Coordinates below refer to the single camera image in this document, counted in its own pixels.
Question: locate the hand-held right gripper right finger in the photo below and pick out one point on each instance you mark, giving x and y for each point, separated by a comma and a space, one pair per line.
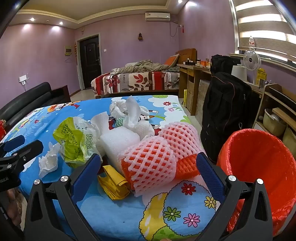
209, 172

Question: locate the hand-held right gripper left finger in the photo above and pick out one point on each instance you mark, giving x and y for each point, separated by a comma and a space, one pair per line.
85, 172

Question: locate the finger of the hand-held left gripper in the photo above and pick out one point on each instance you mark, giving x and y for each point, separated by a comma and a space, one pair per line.
13, 142
27, 153

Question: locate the white tissue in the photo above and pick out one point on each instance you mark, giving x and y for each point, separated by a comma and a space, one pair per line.
47, 162

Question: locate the orange foam fruit net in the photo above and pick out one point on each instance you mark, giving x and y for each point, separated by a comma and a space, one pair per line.
187, 165

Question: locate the yellow plastic bag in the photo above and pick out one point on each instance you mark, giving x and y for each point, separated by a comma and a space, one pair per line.
113, 185

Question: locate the green and white plastic bag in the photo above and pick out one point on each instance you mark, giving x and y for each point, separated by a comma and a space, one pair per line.
71, 143

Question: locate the white foam block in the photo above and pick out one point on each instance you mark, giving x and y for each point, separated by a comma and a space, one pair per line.
118, 141

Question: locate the pink foam fruit net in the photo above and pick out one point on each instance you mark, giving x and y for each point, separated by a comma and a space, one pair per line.
178, 134
148, 160

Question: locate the waste bin with red liner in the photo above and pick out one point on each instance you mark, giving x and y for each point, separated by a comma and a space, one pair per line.
254, 150

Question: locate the white foam sheet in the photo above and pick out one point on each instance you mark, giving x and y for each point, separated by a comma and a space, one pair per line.
100, 122

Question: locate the green striped wrapper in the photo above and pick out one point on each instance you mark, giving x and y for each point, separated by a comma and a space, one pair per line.
120, 122

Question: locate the white bubble wrap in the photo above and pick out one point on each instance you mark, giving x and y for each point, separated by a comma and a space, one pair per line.
144, 129

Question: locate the person's left hand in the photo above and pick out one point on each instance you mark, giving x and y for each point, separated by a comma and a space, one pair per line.
15, 204

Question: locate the red box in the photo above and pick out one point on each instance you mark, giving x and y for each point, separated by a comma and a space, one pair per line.
1, 129

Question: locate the black sofa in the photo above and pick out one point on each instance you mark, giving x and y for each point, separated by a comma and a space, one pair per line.
30, 97

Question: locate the cartoon printed blanket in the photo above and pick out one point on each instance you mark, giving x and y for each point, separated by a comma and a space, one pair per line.
69, 109

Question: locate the tall black bag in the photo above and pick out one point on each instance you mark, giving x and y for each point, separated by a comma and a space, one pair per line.
224, 111

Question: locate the dark wooden side cabinet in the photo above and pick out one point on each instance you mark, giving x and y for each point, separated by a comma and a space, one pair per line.
60, 93

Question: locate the grey woven panel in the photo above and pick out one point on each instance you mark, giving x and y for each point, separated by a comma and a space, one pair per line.
203, 97

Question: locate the yellow bag beside desk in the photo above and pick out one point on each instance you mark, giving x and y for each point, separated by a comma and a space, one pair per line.
185, 96

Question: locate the large beige basin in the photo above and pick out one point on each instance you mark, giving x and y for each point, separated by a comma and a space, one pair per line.
291, 139

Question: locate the wooden desk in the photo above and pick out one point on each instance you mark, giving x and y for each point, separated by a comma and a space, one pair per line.
182, 76

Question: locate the wooden cabinet with white drawers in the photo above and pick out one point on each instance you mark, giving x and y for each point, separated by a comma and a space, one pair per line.
277, 97

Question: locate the bed with floral cover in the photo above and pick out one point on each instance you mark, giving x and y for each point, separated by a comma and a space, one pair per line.
134, 81

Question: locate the white cylinder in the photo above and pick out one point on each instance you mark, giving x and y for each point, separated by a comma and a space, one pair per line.
239, 73

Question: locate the metal cup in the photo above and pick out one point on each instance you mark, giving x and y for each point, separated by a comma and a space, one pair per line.
263, 83

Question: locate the black duffel bag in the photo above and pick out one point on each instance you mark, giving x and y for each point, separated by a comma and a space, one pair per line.
222, 63

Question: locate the row of small bottles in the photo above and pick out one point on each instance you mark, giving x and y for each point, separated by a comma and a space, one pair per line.
203, 62

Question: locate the yellow box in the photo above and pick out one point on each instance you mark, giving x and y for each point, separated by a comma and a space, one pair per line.
261, 74

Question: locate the dark door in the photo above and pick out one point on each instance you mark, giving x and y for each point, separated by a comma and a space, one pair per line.
90, 60

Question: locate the orange pillow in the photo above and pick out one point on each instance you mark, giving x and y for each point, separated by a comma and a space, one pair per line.
171, 60

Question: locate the white desk fan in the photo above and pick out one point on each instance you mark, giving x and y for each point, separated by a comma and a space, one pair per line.
251, 60

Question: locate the wooden headboard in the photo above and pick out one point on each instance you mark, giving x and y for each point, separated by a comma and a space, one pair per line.
187, 54

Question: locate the beige crumpled quilt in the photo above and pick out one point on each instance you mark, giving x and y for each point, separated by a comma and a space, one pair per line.
143, 66

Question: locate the clear plastic bottle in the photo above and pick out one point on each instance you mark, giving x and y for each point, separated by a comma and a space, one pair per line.
251, 41

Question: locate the striped window blind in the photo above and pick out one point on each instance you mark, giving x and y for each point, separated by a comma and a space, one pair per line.
259, 20

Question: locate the white air conditioner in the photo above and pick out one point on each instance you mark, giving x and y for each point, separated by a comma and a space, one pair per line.
157, 16

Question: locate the white wall socket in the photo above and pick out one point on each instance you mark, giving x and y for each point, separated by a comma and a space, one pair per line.
23, 80

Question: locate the wall fuse box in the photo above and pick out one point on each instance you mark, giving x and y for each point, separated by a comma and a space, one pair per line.
68, 51

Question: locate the red wall tassel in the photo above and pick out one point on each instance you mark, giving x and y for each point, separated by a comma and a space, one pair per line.
182, 29

